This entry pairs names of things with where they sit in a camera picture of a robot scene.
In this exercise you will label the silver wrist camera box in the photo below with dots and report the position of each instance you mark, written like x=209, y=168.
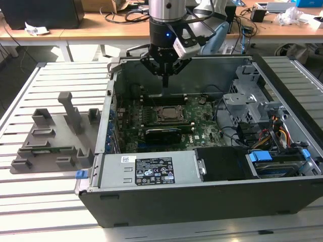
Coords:
x=183, y=49

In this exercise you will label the green motherboard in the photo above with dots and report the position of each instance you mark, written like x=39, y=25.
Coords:
x=204, y=118

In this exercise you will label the crumpled white paper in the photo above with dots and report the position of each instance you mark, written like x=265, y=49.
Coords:
x=35, y=29

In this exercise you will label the hard disk in blue carrier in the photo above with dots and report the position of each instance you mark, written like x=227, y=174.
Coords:
x=260, y=156

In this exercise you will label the tall black box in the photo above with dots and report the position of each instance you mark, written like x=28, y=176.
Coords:
x=230, y=20

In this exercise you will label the blue case latch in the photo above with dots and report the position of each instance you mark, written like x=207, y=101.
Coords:
x=81, y=174

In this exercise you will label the grey flat device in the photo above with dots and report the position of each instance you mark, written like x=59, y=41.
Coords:
x=280, y=7

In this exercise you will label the wooden desk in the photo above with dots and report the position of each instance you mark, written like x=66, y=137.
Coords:
x=83, y=30

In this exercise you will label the CPU socket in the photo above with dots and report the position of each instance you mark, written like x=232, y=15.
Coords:
x=158, y=120

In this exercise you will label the small black box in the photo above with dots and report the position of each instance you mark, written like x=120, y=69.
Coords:
x=258, y=15

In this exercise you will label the large black box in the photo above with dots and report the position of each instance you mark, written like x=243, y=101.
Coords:
x=45, y=12

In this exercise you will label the black RAM slot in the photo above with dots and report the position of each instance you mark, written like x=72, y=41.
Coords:
x=186, y=131
x=185, y=126
x=164, y=123

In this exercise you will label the silver drive cage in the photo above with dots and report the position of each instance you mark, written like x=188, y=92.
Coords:
x=242, y=100

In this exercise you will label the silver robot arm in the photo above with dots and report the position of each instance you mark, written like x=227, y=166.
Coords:
x=164, y=11

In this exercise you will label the white box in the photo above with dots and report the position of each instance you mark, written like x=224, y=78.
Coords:
x=313, y=22

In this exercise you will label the black open PC case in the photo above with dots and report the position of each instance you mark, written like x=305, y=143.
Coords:
x=202, y=206

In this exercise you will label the round coin battery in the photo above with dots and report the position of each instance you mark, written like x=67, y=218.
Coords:
x=201, y=101

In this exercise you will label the blue box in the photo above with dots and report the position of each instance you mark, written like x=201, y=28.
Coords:
x=309, y=3

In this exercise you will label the black graphics card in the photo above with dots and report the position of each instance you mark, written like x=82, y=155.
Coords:
x=164, y=140

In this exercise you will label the silver power supply unit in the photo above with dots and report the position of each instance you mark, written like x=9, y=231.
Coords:
x=113, y=171

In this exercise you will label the blue plastic clip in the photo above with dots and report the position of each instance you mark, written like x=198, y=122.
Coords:
x=305, y=153

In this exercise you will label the clear plastic bag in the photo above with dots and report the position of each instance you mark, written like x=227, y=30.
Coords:
x=290, y=16

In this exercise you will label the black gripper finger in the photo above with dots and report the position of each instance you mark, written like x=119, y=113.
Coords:
x=180, y=66
x=151, y=64

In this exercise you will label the grey parts rack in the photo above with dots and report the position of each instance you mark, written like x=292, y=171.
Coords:
x=60, y=142

